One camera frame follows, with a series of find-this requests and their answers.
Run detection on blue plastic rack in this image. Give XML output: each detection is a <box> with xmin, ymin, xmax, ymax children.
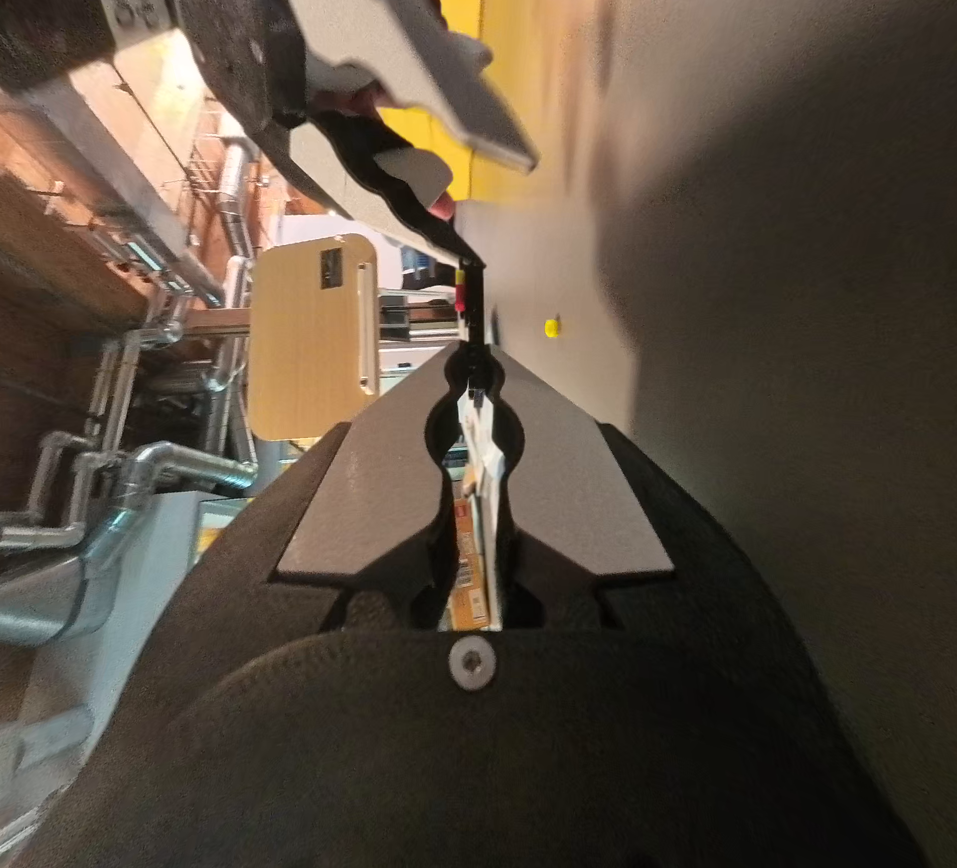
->
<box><xmin>399</xmin><ymin>243</ymin><xmax>444</xmax><ymax>288</ymax></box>

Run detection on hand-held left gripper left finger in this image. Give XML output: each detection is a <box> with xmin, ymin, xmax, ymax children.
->
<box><xmin>275</xmin><ymin>340</ymin><xmax>460</xmax><ymax>616</ymax></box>

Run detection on silver metal pipes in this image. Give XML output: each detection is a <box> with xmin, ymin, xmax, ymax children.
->
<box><xmin>0</xmin><ymin>318</ymin><xmax>260</xmax><ymax>648</ymax></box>

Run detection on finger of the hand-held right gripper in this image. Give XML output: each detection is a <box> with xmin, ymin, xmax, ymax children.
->
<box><xmin>283</xmin><ymin>0</ymin><xmax>542</xmax><ymax>175</ymax></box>
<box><xmin>286</xmin><ymin>113</ymin><xmax>488</xmax><ymax>270</ymax></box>

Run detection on silver ventilation duct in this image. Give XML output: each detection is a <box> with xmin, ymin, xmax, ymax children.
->
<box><xmin>175</xmin><ymin>136</ymin><xmax>261</xmax><ymax>301</ymax></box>

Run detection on white paper leaflet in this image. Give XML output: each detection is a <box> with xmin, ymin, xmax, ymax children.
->
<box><xmin>457</xmin><ymin>393</ymin><xmax>511</xmax><ymax>534</ymax></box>

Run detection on orange lego box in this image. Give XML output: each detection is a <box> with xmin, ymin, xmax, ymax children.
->
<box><xmin>447</xmin><ymin>494</ymin><xmax>491</xmax><ymax>634</ymax></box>

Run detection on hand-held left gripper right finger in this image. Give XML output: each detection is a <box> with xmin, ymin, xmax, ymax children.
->
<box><xmin>484</xmin><ymin>343</ymin><xmax>677</xmax><ymax>620</ymax></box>

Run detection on black lego plate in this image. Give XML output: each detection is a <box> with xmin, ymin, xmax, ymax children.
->
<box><xmin>452</xmin><ymin>256</ymin><xmax>489</xmax><ymax>392</ymax></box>

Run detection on yellow plastic bin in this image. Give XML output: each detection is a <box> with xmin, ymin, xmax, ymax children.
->
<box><xmin>422</xmin><ymin>0</ymin><xmax>623</xmax><ymax>201</ymax></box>

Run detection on light wooden table board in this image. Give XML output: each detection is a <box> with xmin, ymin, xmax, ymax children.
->
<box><xmin>248</xmin><ymin>233</ymin><xmax>381</xmax><ymax>442</ymax></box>

